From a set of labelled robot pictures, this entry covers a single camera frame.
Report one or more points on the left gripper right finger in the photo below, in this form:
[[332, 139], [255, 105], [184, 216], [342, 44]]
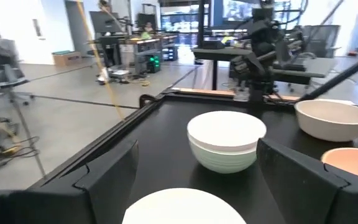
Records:
[[306, 196]]

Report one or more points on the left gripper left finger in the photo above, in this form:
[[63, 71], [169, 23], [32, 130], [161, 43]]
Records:
[[73, 199]]

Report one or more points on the white ribbed bowl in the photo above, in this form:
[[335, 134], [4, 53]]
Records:
[[225, 130], [182, 208]]

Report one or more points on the beige bowl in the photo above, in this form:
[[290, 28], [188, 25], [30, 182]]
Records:
[[331, 124]]

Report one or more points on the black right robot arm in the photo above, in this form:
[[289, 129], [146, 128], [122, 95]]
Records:
[[263, 40]]

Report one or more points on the black desk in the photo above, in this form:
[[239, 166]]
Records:
[[219, 53]]

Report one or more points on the wooden board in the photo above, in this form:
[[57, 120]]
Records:
[[204, 92]]

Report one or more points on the peach orange ribbed bowl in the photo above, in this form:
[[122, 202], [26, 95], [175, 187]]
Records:
[[353, 161]]

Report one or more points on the grey desk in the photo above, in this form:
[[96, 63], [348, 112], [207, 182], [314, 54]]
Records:
[[309, 70]]

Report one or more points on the pale green ribbed bowl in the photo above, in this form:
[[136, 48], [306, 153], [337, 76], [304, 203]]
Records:
[[222, 161]]

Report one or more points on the computer with green lights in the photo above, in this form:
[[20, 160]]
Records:
[[153, 63]]

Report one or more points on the person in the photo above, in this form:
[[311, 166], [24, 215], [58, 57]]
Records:
[[148, 31]]

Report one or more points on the black table clamp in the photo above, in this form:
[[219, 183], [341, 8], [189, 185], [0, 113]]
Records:
[[146, 100]]

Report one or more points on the white object on floor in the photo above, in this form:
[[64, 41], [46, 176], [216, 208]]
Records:
[[103, 76]]

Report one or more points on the brown cardboard box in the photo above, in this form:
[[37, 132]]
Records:
[[66, 58]]

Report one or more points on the grey office chair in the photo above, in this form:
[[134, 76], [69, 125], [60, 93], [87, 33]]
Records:
[[5, 68]]

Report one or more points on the dark computer monitor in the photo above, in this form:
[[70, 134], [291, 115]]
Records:
[[104, 22]]

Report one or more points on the black table edge rail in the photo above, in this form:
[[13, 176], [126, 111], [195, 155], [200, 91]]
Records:
[[104, 140]]

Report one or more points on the black diagonal frame strut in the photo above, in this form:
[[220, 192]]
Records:
[[337, 77]]

